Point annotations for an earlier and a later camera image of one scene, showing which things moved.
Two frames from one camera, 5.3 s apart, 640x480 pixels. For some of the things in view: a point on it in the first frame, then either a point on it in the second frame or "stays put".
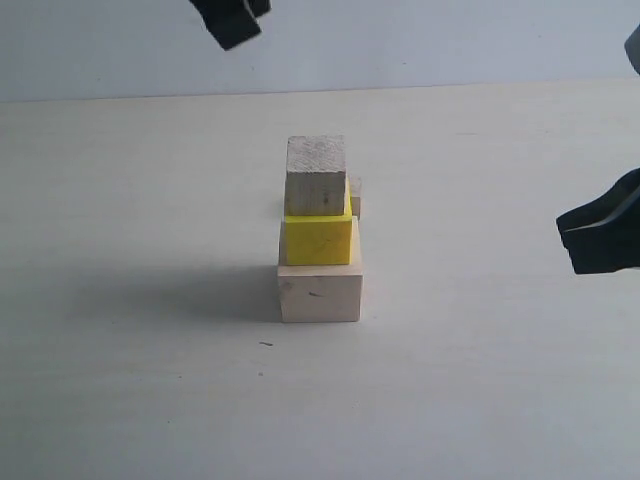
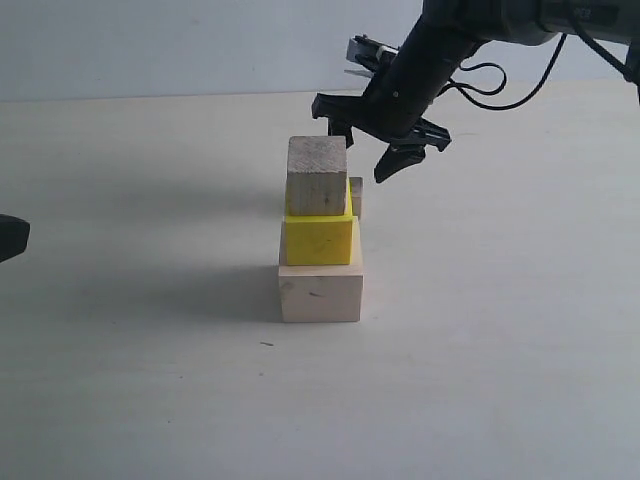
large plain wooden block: (324, 292) stays put
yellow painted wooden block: (321, 239) stays put
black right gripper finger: (608, 246) → (397, 157)
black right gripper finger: (604, 206) → (338, 128)
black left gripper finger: (259, 7) → (14, 235)
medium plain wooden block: (315, 176) stays put
